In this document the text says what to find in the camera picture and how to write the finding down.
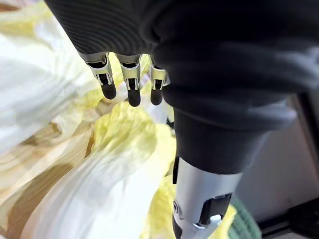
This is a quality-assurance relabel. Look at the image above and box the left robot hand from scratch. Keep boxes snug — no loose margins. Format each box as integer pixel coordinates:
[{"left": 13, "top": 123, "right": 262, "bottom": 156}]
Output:
[{"left": 43, "top": 0, "right": 319, "bottom": 239}]

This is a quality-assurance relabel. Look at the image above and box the green plastic basket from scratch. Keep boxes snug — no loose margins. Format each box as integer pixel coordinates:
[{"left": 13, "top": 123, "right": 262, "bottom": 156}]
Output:
[{"left": 230, "top": 198, "right": 263, "bottom": 239}]

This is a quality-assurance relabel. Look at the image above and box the grey panel with black frame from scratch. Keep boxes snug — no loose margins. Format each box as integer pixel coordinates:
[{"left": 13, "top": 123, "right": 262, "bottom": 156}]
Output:
[{"left": 236, "top": 91, "right": 319, "bottom": 239}]

